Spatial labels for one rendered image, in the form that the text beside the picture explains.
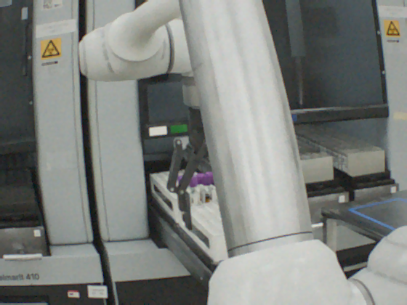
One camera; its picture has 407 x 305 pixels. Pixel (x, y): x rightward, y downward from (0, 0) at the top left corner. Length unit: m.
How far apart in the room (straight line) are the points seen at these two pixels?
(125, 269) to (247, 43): 1.04
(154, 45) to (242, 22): 0.55
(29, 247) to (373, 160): 0.87
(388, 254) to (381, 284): 0.04
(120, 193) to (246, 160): 1.06
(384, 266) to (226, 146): 0.24
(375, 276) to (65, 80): 1.13
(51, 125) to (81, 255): 0.30
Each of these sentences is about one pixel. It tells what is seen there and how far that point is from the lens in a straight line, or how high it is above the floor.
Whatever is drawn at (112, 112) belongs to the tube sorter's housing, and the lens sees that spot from 2.01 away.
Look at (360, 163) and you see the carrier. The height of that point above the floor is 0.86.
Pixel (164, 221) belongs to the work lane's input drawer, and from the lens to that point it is 1.94.
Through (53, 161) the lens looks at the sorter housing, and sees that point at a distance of 2.01.
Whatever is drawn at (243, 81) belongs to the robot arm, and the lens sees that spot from 1.02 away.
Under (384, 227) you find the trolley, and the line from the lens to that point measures 1.70.
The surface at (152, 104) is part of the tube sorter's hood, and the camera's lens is 2.01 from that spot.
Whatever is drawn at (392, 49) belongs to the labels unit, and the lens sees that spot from 2.21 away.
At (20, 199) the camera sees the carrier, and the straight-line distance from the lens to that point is 2.01.
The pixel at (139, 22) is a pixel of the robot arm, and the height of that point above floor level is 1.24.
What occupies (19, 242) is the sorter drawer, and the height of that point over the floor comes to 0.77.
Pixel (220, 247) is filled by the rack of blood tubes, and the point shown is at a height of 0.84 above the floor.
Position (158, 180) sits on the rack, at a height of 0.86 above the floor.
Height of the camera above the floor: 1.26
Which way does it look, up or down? 10 degrees down
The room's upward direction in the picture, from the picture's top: 4 degrees counter-clockwise
